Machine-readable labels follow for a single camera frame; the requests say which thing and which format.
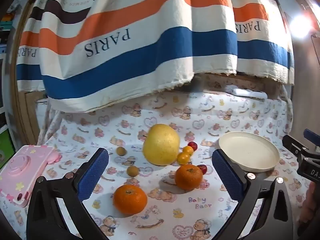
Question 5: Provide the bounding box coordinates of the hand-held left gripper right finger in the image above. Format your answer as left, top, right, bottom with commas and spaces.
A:
211, 149, 300, 240

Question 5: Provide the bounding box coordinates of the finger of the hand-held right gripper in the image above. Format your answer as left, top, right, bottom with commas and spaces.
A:
304, 129, 320, 143
282, 135, 314, 161

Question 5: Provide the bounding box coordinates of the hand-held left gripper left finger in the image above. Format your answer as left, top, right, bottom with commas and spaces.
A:
26, 147, 110, 240

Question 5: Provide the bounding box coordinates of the cream plate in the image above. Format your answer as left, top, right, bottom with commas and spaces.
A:
218, 131, 280, 173

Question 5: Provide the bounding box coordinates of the orange mandarin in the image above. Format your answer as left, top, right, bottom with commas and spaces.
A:
113, 184, 148, 215
175, 164, 203, 190

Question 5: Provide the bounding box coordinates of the large yellow pear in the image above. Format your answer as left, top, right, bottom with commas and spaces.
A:
142, 124, 180, 166

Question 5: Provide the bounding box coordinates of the person's right hand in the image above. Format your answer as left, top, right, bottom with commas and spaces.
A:
299, 181, 320, 230

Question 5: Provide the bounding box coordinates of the wooden panel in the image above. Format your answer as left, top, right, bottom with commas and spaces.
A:
287, 37, 320, 140

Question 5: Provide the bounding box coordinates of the white remote control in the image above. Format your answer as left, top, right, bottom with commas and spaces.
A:
225, 85, 268, 102

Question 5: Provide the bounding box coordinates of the printed bear blanket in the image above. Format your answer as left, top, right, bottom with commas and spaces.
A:
0, 75, 310, 240

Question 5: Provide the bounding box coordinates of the green box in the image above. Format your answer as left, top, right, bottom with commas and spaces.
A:
0, 127, 15, 170

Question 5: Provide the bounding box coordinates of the bright lamp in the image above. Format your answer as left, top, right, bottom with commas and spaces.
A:
289, 15, 313, 38

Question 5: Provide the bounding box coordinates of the striped cloth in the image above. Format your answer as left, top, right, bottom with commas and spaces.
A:
16, 0, 295, 113

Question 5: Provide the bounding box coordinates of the wooden frame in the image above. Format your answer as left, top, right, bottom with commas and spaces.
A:
7, 0, 48, 145

